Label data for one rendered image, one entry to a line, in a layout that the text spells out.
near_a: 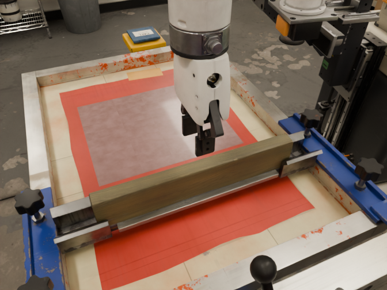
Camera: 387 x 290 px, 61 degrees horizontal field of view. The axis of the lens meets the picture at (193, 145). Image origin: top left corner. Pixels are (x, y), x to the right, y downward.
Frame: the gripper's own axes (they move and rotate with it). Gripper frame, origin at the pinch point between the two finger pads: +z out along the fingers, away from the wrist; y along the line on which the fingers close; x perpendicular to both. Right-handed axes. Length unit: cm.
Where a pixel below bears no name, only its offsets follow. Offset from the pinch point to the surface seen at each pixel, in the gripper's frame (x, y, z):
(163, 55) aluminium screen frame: -13, 56, 15
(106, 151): 13.1, 21.6, 17.7
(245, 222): -6.4, -7.6, 17.8
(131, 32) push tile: -8, 79, 16
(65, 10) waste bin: 2, 322, 87
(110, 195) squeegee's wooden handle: 15.4, -0.4, 7.3
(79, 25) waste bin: -7, 317, 103
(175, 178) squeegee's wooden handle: 4.4, -1.0, 7.5
